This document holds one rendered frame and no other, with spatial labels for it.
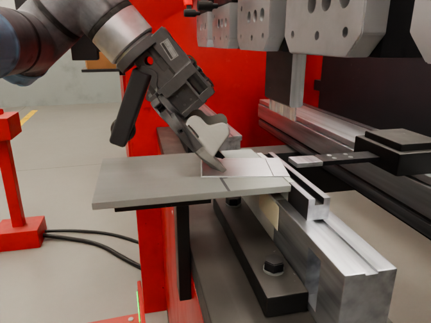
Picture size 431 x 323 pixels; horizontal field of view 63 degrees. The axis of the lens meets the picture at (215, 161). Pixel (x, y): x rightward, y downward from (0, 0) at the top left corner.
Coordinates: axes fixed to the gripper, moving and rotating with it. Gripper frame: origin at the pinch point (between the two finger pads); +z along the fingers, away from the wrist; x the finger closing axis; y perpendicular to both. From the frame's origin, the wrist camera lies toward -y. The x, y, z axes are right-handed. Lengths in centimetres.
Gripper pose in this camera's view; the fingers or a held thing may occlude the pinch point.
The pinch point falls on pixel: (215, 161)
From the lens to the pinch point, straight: 55.3
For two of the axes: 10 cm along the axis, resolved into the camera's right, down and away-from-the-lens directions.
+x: -0.2, -3.2, 9.5
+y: 7.7, -6.1, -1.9
